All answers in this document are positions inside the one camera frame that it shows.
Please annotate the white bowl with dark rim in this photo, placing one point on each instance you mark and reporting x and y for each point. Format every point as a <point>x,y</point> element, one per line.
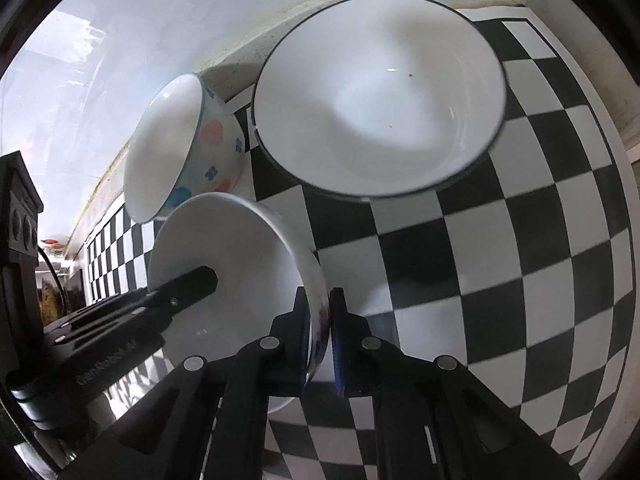
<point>380,100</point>

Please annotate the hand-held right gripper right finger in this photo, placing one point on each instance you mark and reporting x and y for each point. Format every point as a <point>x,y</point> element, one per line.
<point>339,345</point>

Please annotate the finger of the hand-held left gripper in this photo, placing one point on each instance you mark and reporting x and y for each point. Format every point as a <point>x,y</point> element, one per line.
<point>185,287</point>

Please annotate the black white checkered cloth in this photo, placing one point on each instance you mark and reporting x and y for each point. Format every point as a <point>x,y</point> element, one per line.
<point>525,210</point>

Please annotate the white bowl with floral print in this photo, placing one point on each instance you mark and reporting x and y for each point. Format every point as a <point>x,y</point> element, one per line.
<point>235,240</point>

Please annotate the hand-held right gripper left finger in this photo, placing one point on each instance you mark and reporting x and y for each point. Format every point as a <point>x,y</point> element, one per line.
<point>302,340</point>

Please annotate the spotted white bowl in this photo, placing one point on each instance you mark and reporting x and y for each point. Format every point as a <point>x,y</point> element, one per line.
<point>160,150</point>

